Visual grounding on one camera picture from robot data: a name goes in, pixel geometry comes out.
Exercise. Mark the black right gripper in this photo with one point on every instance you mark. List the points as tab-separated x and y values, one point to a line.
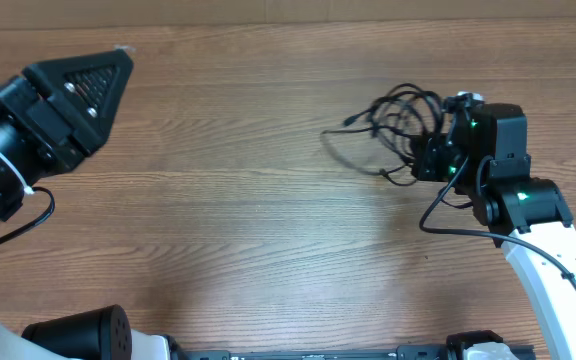
426	152

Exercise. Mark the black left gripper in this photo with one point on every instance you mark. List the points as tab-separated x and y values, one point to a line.
61	139

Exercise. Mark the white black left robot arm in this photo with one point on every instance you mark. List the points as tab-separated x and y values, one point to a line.
104	333

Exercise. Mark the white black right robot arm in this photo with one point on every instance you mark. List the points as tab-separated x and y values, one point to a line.
484	156

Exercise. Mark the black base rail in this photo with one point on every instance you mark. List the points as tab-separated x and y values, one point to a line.
482	344

